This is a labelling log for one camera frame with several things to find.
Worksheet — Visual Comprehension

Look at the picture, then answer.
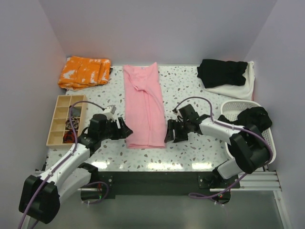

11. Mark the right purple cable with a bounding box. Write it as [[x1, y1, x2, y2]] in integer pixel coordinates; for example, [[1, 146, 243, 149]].
[[173, 96, 274, 200]]

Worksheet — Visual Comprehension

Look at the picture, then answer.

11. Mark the pink t-shirt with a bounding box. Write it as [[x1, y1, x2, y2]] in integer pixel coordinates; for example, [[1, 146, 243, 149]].
[[123, 63, 167, 149]]

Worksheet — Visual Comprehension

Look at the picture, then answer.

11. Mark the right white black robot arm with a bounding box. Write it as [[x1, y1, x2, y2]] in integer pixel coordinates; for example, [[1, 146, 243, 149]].
[[164, 104, 275, 188]]

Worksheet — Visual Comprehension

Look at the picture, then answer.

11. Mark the orange white folded t-shirt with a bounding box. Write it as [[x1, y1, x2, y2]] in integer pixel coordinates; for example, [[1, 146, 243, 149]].
[[58, 56, 111, 91]]

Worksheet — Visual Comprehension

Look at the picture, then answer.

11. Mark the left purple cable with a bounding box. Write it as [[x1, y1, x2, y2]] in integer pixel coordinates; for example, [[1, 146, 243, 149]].
[[18, 101, 110, 229]]

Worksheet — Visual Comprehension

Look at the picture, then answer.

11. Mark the aluminium rail frame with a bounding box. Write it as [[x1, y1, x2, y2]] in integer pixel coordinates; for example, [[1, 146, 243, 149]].
[[209, 169, 283, 191]]

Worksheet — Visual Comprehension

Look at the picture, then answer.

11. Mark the black white patterned item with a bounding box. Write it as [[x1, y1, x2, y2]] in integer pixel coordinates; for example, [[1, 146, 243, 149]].
[[65, 117, 80, 130]]

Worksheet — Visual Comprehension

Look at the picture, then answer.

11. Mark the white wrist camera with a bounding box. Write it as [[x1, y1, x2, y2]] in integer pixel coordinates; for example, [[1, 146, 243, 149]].
[[102, 105, 116, 120], [172, 108, 183, 122]]

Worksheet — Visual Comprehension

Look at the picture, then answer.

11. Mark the wooden compartment tray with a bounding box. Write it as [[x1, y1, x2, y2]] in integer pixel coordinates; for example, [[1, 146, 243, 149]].
[[46, 95, 87, 149]]

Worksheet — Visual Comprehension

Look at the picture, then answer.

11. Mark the purple cable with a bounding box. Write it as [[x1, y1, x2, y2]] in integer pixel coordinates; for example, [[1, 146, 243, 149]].
[[173, 96, 274, 200], [18, 101, 110, 229]]

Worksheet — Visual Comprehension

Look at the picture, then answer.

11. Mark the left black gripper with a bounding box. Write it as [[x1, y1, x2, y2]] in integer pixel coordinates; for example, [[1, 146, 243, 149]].
[[99, 117, 132, 141]]

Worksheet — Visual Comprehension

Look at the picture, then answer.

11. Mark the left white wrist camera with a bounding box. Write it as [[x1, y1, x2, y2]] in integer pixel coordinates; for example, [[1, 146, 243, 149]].
[[102, 105, 116, 120]]

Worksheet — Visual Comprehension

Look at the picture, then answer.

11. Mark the white plastic laundry basket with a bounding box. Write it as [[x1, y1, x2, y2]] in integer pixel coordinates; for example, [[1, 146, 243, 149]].
[[220, 99, 276, 164]]

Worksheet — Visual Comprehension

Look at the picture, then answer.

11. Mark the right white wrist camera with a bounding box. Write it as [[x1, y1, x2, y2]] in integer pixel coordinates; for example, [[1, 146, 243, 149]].
[[172, 108, 183, 122]]

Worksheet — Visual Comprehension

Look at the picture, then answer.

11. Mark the grey item in tray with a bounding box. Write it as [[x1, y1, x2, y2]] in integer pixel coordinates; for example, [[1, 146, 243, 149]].
[[69, 106, 81, 117]]

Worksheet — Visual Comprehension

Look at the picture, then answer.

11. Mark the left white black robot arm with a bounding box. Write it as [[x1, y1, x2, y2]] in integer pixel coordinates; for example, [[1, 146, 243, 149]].
[[19, 114, 133, 224]]

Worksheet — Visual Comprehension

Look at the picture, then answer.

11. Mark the black folded t-shirt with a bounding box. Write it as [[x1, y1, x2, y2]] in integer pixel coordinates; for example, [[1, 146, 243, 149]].
[[197, 59, 248, 88]]

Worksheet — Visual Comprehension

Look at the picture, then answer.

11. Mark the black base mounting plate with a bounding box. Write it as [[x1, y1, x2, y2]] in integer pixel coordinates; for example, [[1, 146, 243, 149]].
[[81, 171, 240, 201]]

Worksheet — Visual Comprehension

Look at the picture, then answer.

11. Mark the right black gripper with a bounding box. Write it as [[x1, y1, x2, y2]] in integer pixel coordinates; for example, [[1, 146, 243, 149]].
[[164, 119, 191, 143]]

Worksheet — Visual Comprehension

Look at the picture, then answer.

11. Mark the black t-shirt in basket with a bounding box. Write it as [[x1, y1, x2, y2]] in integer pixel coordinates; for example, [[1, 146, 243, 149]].
[[218, 107, 273, 133]]

